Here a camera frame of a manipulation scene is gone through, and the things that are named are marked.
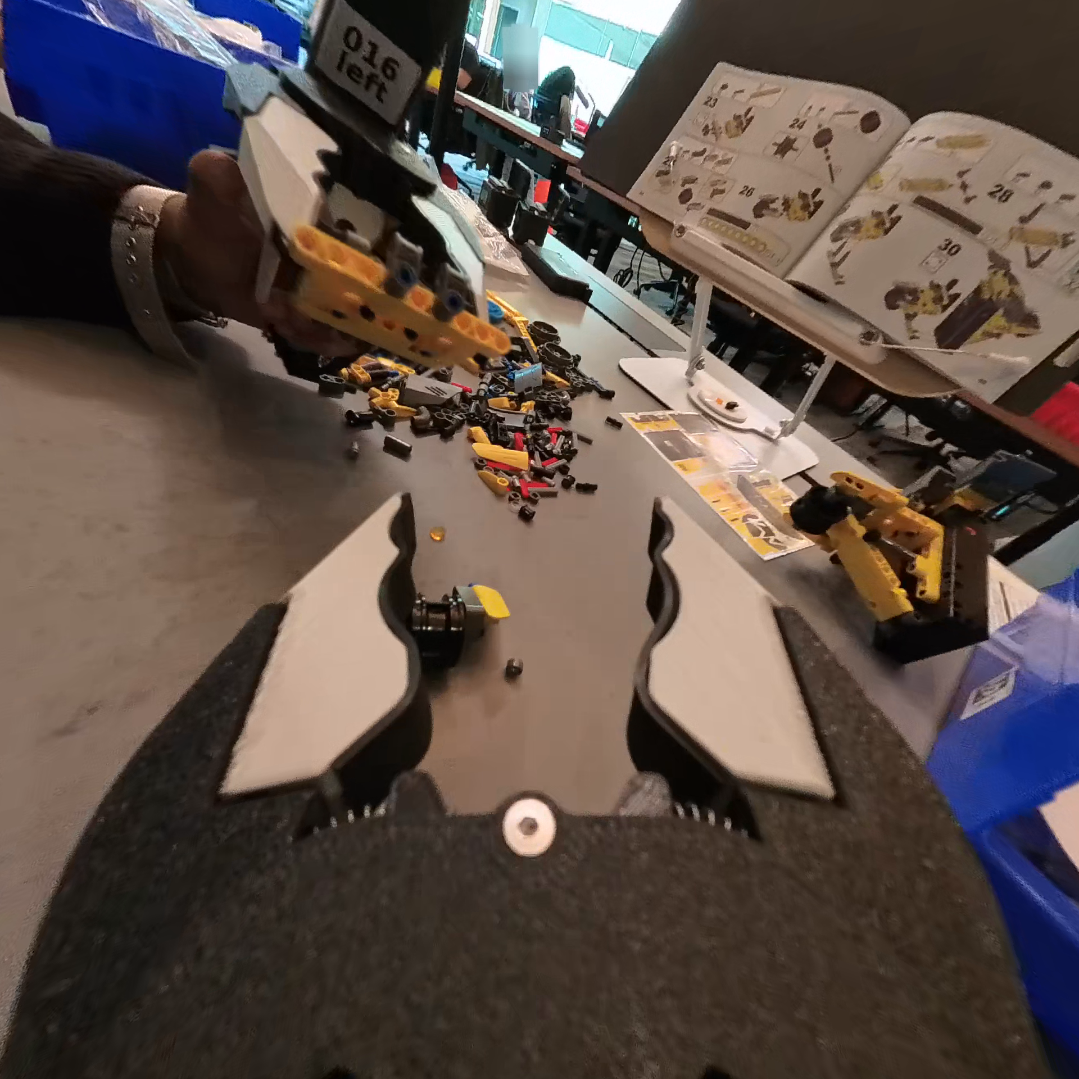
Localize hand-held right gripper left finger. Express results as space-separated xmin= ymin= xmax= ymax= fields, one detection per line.
xmin=221 ymin=493 xmax=433 ymax=812

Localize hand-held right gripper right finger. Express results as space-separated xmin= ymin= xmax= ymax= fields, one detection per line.
xmin=628 ymin=497 xmax=836 ymax=814

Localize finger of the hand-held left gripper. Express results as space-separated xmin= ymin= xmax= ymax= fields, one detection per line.
xmin=238 ymin=93 xmax=340 ymax=305
xmin=411 ymin=194 xmax=490 ymax=317

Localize yellow brick frame assembly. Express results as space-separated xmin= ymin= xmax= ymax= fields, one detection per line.
xmin=291 ymin=223 xmax=514 ymax=374

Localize small yellow grey black brick assembly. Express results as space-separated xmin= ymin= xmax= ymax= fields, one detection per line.
xmin=410 ymin=583 xmax=512 ymax=669

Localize person's left forearm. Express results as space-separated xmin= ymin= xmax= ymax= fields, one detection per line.
xmin=0 ymin=114 xmax=174 ymax=332

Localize person's left hand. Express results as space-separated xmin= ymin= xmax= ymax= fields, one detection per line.
xmin=160 ymin=150 xmax=364 ymax=359

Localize clear plastic bag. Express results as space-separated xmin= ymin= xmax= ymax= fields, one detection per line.
xmin=434 ymin=187 xmax=531 ymax=276

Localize black flat device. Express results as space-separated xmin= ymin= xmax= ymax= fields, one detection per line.
xmin=516 ymin=238 xmax=593 ymax=302

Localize grey striped panel brick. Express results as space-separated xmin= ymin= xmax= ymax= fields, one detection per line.
xmin=396 ymin=377 xmax=466 ymax=416

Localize yellow sticker leaflet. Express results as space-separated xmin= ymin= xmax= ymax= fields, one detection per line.
xmin=621 ymin=410 xmax=814 ymax=560

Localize pile of loose building bricks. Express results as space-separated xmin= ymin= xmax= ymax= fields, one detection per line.
xmin=316 ymin=291 xmax=616 ymax=524

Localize yellow black brick vehicle model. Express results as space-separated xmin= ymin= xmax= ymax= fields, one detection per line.
xmin=788 ymin=470 xmax=994 ymax=664

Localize clear plastic bags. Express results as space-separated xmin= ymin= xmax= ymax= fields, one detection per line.
xmin=93 ymin=0 xmax=283 ymax=69

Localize blue plastic bin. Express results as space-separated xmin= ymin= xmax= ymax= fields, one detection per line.
xmin=926 ymin=569 xmax=1079 ymax=1076
xmin=0 ymin=0 xmax=305 ymax=165

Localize white book stand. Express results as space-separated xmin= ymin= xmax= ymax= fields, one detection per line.
xmin=619 ymin=202 xmax=1033 ymax=483

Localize white paper sheet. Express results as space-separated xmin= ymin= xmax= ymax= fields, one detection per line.
xmin=986 ymin=556 xmax=1048 ymax=635

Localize open building instruction booklet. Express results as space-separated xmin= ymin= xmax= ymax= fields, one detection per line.
xmin=628 ymin=63 xmax=1079 ymax=406

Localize black divider board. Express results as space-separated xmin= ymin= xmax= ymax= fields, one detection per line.
xmin=577 ymin=0 xmax=1079 ymax=199

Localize grey wrist strap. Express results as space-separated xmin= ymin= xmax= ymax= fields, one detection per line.
xmin=110 ymin=185 xmax=227 ymax=367

